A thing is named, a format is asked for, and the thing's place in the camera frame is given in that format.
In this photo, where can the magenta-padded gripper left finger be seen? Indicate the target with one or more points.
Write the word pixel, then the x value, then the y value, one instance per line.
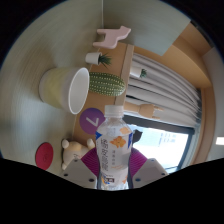
pixel 78 171

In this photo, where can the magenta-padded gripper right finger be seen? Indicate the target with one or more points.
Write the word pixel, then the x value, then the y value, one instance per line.
pixel 150 171

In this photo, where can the clear plastic water bottle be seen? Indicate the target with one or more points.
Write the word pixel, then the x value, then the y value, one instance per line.
pixel 113 150

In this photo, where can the beige mouse plush toy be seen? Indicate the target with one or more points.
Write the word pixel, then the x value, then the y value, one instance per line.
pixel 73 151

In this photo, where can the dark-framed window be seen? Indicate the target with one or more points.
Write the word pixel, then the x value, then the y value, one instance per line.
pixel 166 146

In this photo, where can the dark horse figure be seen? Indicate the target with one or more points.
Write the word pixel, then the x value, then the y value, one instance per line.
pixel 137 137

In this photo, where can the flat round red coaster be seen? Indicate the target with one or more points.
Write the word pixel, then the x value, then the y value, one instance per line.
pixel 44 156

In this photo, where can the round purple number sign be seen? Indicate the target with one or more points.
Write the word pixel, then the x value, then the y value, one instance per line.
pixel 90 120

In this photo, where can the wooden hand figure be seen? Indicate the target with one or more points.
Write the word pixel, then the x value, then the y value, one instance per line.
pixel 143 109

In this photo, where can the ceiling lights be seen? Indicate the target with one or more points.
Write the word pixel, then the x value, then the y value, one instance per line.
pixel 220 140

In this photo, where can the white pleated curtain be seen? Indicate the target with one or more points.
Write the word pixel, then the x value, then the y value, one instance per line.
pixel 166 93

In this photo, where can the pale yellow plastic cup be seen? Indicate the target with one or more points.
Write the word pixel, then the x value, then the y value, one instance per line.
pixel 56 88

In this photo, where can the tall green cactus figure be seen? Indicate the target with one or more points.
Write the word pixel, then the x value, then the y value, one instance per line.
pixel 106 84

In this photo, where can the small plant in white pot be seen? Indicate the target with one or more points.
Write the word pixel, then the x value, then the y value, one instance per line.
pixel 92 58
pixel 136 71

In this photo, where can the pink wooden horse figure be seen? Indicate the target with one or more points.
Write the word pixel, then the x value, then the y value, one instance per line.
pixel 111 36

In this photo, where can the small grey-green partition panel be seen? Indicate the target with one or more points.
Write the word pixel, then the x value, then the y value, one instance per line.
pixel 143 23

